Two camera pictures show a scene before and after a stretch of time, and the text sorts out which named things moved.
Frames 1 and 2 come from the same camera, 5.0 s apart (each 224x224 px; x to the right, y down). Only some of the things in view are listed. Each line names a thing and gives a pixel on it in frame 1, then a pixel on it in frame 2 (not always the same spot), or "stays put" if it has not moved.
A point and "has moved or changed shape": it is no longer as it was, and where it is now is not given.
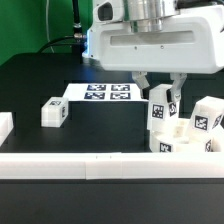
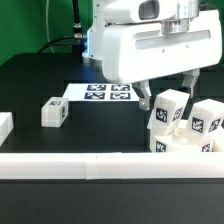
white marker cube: [207, 115] has moved or changed shape
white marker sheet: [108, 92] stays put
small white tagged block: [54, 112] stays put
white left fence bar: [6, 125] stays put
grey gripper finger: [174, 93] to [190, 78]
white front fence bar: [111, 165] stays put
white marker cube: [163, 115] has moved or changed shape
